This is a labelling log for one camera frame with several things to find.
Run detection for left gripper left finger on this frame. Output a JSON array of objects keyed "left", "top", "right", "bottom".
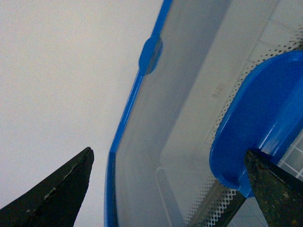
[{"left": 0, "top": 147, "right": 94, "bottom": 227}]

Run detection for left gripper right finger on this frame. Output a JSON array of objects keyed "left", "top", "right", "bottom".
[{"left": 244, "top": 150, "right": 303, "bottom": 227}]

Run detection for glass sliding lid blue handle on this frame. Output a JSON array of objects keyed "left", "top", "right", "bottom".
[{"left": 184, "top": 0, "right": 303, "bottom": 227}]

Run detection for white chest freezer blue rim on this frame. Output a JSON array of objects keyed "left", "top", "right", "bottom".
[{"left": 103, "top": 0, "right": 173, "bottom": 227}]

